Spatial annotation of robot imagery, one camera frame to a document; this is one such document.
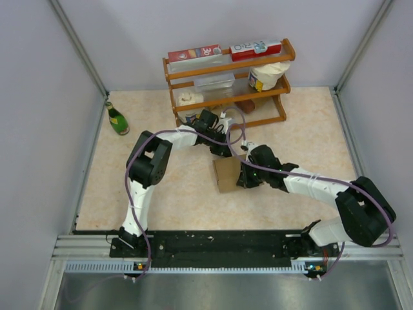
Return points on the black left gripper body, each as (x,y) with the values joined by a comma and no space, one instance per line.
(217,136)

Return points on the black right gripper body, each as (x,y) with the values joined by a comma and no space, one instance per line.
(252,175)

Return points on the brown cardboard box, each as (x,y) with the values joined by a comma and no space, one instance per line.
(227,172)

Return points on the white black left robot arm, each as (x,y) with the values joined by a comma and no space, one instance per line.
(147,163)

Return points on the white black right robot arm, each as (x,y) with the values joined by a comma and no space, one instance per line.
(364,213)

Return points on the red white toothpaste box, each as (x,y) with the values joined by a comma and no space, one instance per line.
(254,49)

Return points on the red foil wrap box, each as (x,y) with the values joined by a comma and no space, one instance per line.
(199,54)

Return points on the red brown brick block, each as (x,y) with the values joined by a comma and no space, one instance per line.
(247,106)

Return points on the orange wooden shelf rack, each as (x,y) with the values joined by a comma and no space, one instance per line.
(240,90)

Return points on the white bag lower shelf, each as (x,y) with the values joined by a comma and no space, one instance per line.
(189,98)

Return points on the white bag shelf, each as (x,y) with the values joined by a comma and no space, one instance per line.
(189,98)
(265,77)

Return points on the clear plastic container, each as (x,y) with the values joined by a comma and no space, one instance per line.
(215,82)

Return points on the white bag upper shelf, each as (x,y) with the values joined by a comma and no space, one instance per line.
(265,77)

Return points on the green glass bottle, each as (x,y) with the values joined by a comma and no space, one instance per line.
(117,120)

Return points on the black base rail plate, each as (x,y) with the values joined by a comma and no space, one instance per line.
(221,249)

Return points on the aluminium frame rail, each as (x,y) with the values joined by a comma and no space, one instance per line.
(90,253)

